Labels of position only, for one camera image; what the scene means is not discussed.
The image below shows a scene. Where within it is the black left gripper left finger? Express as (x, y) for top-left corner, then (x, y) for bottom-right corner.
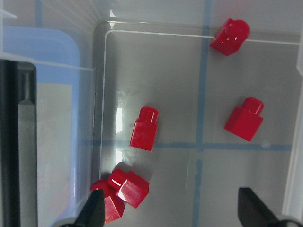
(75, 190), (105, 227)

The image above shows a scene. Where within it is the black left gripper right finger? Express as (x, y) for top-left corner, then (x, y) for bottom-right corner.
(237, 187), (279, 227)

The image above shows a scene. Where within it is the clear plastic storage box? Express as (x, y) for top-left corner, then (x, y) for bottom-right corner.
(0, 0), (303, 227)

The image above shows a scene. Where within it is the red block front pair left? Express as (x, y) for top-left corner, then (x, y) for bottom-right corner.
(90, 179), (125, 224)

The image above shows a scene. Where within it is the red block pair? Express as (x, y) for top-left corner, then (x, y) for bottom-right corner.
(90, 179), (125, 224)
(107, 168), (150, 209)

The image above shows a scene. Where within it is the red block front pair right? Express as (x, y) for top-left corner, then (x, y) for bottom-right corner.
(107, 168), (150, 209)

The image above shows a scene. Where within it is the red block under lid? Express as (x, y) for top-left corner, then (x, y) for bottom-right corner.
(224, 97), (264, 142)

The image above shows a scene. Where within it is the blue plastic tray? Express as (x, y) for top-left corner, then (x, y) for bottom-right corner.
(3, 26), (79, 227)

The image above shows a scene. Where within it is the red block far corner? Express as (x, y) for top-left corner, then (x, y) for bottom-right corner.
(210, 18), (250, 56)

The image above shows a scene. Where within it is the black box latch handle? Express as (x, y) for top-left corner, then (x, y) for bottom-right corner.
(0, 59), (37, 227)

